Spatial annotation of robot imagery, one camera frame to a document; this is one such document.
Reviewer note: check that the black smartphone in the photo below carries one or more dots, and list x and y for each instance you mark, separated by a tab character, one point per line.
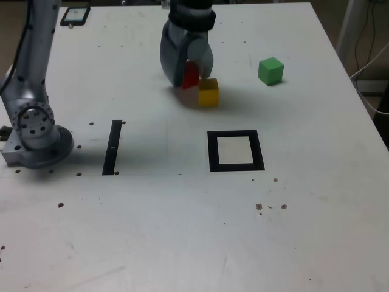
75	15

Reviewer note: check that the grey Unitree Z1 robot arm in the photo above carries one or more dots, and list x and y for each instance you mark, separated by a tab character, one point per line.
33	76

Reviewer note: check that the white metal post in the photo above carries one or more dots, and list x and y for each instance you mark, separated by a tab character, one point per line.
349	18

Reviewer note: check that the red cube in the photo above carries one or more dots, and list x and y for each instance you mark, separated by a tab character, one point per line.
190	77

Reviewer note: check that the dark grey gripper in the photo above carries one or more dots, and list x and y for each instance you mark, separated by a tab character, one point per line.
197	35

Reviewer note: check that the yellow cube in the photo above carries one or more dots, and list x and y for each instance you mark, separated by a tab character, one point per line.
208	94

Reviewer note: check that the black tape strip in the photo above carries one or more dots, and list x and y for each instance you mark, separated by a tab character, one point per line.
111	152

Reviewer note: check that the green cube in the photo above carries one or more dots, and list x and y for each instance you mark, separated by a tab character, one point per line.
270	73

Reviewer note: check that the black tape square outline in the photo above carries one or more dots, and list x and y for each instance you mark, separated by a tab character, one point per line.
212	152

